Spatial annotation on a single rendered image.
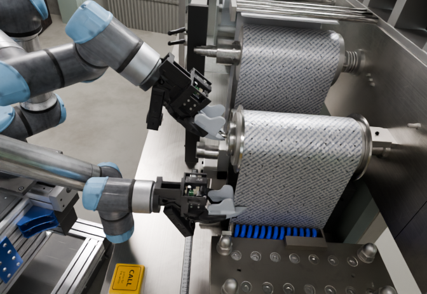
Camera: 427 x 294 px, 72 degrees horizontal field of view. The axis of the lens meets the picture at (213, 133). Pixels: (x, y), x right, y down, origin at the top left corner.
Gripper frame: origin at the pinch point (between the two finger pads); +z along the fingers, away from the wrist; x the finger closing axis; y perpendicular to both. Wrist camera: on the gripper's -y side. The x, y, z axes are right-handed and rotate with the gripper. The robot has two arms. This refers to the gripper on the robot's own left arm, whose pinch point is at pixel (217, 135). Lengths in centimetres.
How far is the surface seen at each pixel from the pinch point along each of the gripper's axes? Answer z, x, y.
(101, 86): -7, 221, -167
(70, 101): -22, 188, -179
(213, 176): 8.0, -0.9, -9.4
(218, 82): 25, 85, -24
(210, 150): 2.3, 0.7, -4.9
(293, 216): 26.1, -8.3, -0.3
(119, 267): 3.5, -15.5, -38.1
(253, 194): 13.1, -8.2, -1.7
